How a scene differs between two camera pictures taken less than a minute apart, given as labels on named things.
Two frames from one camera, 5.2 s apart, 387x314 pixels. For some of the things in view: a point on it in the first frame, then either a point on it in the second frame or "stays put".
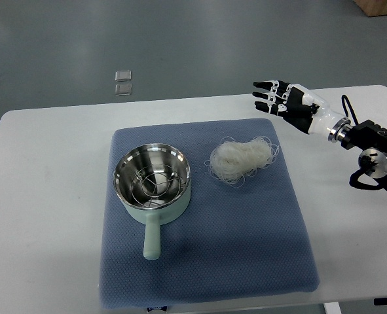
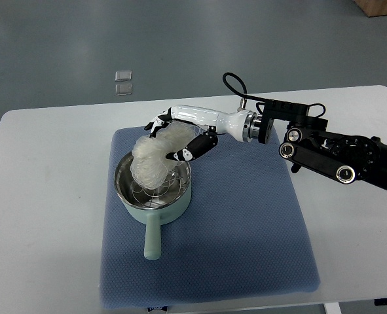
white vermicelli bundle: [231, 160] -> [150, 163]
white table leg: [332, 308] stays put
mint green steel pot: [152, 183] stays put
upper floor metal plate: [122, 76] stays put
